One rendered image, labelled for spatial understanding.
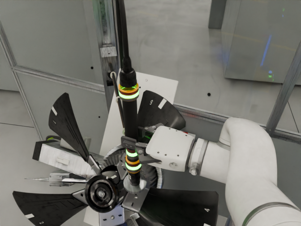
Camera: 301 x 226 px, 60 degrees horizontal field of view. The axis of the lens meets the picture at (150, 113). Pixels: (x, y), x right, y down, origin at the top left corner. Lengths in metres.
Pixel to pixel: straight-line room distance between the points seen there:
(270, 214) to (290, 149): 1.21
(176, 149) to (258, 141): 0.19
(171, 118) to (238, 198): 0.41
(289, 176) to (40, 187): 1.91
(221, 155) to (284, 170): 1.11
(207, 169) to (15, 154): 2.42
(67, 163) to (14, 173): 1.62
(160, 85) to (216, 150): 0.53
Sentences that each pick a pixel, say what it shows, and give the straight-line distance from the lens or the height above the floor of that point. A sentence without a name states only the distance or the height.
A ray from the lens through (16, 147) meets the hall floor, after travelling 2.91.
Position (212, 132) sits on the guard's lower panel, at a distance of 1.55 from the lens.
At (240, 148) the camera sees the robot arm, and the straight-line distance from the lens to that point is 0.50.
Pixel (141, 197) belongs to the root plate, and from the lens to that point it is 0.89.
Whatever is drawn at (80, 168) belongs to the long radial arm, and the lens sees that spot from 1.08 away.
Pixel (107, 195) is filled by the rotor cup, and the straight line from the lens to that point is 0.87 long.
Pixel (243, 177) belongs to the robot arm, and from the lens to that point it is 0.47.
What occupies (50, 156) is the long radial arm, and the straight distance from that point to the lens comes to 1.15.
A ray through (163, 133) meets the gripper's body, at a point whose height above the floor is 1.49.
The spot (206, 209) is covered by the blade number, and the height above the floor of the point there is 1.20.
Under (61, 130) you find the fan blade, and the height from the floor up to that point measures 1.27.
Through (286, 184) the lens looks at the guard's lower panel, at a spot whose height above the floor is 0.62.
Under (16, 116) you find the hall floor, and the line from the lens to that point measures 3.28.
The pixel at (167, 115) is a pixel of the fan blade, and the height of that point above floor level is 1.43.
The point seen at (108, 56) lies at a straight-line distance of 1.18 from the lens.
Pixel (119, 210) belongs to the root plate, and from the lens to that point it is 0.96.
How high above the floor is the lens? 1.95
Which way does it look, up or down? 41 degrees down
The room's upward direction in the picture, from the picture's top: straight up
